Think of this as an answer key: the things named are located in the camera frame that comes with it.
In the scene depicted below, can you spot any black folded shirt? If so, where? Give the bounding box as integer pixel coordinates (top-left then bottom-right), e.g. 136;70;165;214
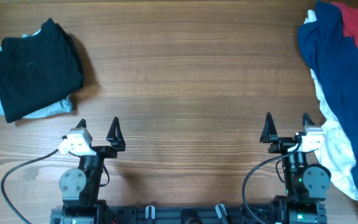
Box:
0;19;85;123

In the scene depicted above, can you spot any right black cable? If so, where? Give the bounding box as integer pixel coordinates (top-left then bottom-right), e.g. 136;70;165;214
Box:
242;141;301;224

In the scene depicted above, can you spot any black cable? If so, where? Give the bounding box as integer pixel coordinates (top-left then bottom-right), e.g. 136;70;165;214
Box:
242;141;301;224
0;148;60;224

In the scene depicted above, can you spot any light blue folded shirt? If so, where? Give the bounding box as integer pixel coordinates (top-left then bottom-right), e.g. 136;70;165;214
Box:
0;29;73;119

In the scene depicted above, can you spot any blue polo shirt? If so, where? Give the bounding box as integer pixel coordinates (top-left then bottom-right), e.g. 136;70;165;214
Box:
298;1;358;190

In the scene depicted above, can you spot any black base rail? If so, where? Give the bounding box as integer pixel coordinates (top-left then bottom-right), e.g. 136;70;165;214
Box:
50;203;327;224

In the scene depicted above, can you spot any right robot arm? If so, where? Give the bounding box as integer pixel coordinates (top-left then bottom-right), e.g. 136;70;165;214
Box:
260;113;331;223

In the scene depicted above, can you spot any white shirt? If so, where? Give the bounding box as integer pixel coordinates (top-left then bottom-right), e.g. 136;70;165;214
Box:
303;9;358;201

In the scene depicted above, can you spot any left black cable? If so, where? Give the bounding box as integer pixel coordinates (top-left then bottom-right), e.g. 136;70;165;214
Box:
0;148;60;224

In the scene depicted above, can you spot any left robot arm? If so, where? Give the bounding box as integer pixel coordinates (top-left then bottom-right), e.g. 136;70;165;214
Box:
50;117;126;224

